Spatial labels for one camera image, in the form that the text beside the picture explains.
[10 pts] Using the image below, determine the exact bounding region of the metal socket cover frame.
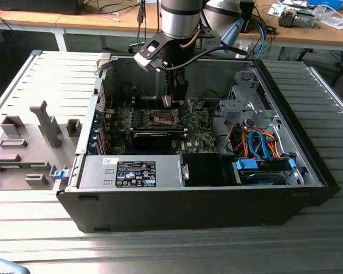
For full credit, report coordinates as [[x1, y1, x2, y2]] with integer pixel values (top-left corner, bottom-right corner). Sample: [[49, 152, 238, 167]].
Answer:
[[173, 100, 194, 126]]

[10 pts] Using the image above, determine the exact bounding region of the grey rounded device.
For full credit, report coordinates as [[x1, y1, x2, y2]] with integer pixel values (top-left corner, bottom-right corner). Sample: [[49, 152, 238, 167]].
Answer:
[[0, 255, 29, 274]]

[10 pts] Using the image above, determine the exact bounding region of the black PC case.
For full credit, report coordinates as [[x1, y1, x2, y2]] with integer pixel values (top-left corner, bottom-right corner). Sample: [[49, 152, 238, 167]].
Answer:
[[53, 53, 341, 233]]

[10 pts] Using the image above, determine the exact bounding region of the grey power supply unit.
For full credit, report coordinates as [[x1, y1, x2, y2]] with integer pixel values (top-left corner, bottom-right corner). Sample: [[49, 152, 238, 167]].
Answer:
[[77, 155, 187, 191]]

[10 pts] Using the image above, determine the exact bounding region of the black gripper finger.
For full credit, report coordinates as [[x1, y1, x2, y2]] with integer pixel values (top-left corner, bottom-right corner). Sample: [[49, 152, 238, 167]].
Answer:
[[171, 70, 189, 111], [165, 70, 176, 97]]

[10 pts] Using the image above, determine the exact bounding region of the CPU socket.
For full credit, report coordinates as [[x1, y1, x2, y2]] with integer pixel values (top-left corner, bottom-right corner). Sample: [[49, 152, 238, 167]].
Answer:
[[146, 108, 180, 128]]

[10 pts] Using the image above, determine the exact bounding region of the white paper sheet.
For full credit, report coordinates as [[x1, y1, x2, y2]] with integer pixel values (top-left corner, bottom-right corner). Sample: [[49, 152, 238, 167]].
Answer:
[[267, 2, 292, 17]]

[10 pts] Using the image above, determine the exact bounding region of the dark RAM stick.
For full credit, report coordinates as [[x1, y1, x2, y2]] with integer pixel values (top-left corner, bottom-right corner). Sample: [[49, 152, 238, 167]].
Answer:
[[131, 128, 189, 135]]

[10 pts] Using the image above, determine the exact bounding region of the blue box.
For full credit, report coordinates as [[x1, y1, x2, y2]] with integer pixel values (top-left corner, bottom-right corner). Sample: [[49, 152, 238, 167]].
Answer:
[[307, 0, 343, 11]]

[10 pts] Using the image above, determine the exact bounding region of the light wooden desk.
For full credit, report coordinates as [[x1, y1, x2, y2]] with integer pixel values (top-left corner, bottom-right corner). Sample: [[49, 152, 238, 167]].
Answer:
[[0, 0, 343, 54]]

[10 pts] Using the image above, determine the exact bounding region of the grey parts rack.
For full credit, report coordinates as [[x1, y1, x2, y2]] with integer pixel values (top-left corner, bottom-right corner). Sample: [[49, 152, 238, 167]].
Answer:
[[0, 99, 83, 191]]

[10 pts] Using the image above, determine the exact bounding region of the black graphics card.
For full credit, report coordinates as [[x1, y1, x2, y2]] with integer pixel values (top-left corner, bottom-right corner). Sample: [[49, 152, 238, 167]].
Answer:
[[132, 131, 174, 151]]

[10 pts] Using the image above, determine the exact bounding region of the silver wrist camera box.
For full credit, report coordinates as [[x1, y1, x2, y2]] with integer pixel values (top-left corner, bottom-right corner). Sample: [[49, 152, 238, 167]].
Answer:
[[133, 38, 168, 74]]

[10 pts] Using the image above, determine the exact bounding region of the orange and red wire bundle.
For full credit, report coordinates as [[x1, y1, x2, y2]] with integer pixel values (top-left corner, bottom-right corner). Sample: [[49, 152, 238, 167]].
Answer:
[[230, 127, 282, 159]]

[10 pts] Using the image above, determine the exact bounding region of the green motherboard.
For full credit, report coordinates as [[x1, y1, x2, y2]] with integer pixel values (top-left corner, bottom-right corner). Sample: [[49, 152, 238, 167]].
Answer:
[[104, 98, 220, 156]]

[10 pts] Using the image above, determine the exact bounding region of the black equipment box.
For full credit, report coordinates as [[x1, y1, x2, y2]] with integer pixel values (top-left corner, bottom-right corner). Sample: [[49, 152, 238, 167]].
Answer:
[[0, 0, 81, 15]]

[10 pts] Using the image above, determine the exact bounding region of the hard disk in blue carrier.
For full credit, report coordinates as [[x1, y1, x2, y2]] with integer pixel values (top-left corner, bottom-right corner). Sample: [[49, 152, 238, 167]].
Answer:
[[231, 158, 300, 186]]

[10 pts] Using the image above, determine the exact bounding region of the light blue data cable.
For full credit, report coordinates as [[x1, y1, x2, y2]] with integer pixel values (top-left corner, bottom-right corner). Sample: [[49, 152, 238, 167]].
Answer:
[[246, 127, 269, 162]]

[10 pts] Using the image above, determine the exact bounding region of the black camera cable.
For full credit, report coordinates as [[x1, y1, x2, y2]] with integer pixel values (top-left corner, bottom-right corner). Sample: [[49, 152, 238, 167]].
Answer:
[[161, 46, 249, 71]]

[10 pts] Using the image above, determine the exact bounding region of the copper finned CPU cooler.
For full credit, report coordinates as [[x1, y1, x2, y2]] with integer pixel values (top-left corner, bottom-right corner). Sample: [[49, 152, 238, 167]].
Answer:
[[277, 7, 297, 29]]

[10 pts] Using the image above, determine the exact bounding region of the grey metal drive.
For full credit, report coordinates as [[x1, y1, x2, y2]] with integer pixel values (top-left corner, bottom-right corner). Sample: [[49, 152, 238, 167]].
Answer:
[[294, 10, 317, 29]]

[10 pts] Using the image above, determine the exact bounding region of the grey metal drive cage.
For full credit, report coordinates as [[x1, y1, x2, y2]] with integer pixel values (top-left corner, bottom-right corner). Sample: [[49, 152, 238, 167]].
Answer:
[[218, 70, 285, 135]]

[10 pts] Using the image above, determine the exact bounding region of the clear plastic bag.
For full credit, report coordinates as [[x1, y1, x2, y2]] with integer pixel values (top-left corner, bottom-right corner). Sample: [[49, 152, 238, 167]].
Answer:
[[317, 11, 343, 31]]

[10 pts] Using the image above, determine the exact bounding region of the black hanging cable with plug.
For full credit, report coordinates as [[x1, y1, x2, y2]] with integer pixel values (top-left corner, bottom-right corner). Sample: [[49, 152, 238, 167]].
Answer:
[[134, 0, 150, 55]]

